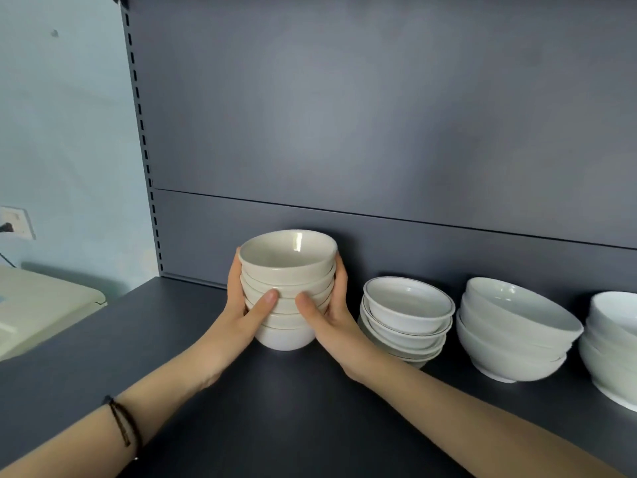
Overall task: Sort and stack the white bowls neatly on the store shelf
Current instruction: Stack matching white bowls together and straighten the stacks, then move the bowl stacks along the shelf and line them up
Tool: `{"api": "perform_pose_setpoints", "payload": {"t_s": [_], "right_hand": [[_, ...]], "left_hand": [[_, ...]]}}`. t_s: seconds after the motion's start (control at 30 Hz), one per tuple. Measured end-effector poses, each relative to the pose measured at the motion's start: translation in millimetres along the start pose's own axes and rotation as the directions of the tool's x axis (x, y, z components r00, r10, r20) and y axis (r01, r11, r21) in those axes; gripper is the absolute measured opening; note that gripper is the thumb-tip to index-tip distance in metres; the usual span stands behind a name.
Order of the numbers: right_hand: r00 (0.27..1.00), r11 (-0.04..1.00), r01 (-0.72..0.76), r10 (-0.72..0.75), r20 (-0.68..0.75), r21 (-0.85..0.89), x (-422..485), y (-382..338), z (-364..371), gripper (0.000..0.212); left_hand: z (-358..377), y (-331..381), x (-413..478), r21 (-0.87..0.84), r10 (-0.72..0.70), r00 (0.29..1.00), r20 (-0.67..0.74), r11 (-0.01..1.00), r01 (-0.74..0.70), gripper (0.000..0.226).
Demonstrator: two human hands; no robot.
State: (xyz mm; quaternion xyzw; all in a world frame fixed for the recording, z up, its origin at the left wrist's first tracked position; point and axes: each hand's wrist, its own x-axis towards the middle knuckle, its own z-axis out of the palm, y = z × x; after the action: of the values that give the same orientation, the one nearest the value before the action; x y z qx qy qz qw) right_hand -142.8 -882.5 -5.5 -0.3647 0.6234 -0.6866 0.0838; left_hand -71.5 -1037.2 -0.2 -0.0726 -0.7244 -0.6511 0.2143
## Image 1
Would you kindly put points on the white wide-rimmed ceramic bowl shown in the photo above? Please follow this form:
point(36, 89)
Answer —
point(413, 340)
point(423, 354)
point(418, 364)
point(408, 298)

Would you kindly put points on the person's right hand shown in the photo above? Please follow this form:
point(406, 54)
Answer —
point(343, 343)

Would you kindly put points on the white wall socket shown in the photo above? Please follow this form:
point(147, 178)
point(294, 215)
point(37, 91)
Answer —
point(20, 221)

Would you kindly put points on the person's left forearm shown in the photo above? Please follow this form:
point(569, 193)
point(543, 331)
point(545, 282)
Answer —
point(99, 433)

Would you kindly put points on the narrow grey metal back panel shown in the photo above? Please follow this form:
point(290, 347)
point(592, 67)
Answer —
point(448, 253)

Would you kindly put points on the large grey metal back panel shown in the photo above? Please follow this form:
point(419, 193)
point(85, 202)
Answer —
point(373, 119)

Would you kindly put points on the grey slotted shelf upright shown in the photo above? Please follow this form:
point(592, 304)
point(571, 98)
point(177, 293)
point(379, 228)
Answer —
point(147, 166)

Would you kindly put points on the cream plastic appliance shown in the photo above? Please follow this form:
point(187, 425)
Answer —
point(45, 303)

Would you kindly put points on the person's left hand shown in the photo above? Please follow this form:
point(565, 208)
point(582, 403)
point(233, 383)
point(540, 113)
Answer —
point(229, 343)

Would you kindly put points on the cream ceramic bowl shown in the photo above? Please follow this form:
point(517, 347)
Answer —
point(288, 278)
point(286, 248)
point(287, 308)
point(287, 293)
point(283, 338)

